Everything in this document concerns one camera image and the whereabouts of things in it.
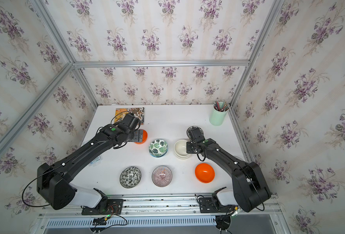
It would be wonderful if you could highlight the green leaf bowl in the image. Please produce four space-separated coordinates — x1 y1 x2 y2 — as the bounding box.
149 139 169 158

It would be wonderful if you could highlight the black white patterned bowl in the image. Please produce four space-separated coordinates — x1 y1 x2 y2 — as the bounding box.
119 166 142 189

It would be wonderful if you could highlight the pink striped bowl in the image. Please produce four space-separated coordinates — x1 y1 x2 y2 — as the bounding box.
152 166 173 187

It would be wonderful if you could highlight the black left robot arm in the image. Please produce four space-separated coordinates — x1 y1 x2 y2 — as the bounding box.
37 113 141 212

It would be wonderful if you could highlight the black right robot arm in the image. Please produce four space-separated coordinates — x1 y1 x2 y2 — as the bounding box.
186 126 271 212

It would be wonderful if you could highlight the orange plastic bowl far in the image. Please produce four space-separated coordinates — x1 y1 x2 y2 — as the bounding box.
136 130 148 144

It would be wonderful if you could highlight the orange plastic bowl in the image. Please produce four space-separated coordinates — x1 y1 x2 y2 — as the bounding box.
195 163 215 183
136 130 148 144

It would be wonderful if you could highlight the white ceramic bowl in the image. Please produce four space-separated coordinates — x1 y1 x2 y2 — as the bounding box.
174 139 191 160

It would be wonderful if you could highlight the yellow illustrated children's book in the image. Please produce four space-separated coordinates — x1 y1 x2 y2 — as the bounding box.
112 107 145 125

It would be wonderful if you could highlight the green leaf bowl resting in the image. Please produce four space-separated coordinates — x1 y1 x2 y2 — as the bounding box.
150 151 167 158

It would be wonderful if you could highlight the mint green pen cup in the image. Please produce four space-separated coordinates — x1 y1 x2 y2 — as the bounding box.
209 100 230 126

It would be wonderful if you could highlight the orange plastic bowl near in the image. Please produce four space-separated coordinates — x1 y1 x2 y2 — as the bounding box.
195 163 215 183

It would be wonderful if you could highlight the small circuit board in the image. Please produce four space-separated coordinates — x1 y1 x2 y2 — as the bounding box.
92 216 108 226

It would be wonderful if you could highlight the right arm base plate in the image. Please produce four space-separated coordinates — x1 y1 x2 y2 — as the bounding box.
196 196 236 214

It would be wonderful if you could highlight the aluminium mounting rail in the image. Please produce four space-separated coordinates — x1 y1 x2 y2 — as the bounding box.
39 194 282 217

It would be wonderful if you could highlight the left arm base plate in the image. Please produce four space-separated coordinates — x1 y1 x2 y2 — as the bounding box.
81 199 124 215

